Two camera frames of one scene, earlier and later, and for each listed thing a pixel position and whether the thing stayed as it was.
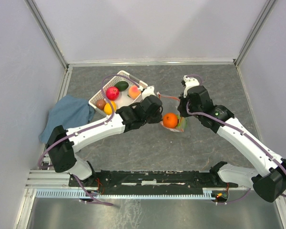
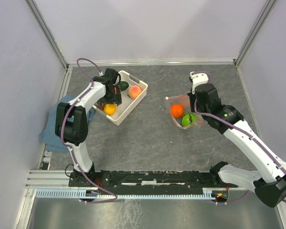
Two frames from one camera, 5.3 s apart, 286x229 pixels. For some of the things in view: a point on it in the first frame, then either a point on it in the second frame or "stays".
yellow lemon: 107,108 stays
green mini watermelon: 182,122 to 188,119
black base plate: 152,180 stays
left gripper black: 158,119 to 116,98
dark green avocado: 122,85 stays
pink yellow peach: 134,92 stays
